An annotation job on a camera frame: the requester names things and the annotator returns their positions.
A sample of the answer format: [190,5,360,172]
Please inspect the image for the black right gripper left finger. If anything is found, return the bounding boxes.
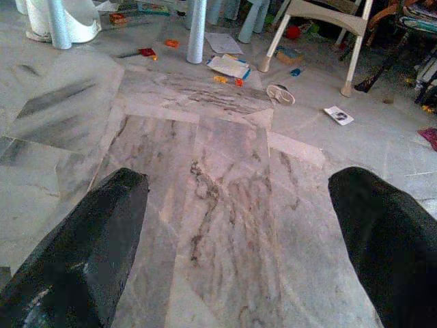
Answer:
[0,167,150,328]

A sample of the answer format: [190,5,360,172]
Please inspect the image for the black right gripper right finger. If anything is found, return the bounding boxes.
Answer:
[328,166,437,328]

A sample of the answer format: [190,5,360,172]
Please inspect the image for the magenta cloth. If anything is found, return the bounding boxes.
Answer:
[417,127,437,152]

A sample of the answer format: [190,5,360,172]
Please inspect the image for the white printed booklet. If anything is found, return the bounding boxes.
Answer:
[323,105,355,126]

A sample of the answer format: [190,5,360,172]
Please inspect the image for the dark patterned stick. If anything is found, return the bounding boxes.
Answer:
[354,51,404,93]

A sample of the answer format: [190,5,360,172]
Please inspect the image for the white shoe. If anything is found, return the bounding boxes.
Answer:
[266,84,296,106]

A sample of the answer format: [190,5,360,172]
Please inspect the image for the red toy piece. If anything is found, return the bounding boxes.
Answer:
[138,47,158,62]

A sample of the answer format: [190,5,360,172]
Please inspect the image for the brown and blue box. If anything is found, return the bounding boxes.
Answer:
[274,46,305,66]

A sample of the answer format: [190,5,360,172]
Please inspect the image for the white plastic stool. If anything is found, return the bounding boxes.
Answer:
[25,0,102,44]

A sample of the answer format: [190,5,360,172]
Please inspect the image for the pale blue table leg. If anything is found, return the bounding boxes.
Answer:
[238,0,271,44]
[46,0,73,51]

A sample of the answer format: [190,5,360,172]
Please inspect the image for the beige folding chair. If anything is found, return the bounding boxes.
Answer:
[257,0,375,98]

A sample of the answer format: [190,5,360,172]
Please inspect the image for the white table leg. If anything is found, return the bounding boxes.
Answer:
[186,0,206,65]

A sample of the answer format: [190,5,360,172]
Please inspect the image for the white paper sheet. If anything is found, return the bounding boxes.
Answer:
[204,32,244,55]

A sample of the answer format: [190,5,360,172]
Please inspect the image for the teal picture book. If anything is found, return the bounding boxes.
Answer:
[136,1,171,16]

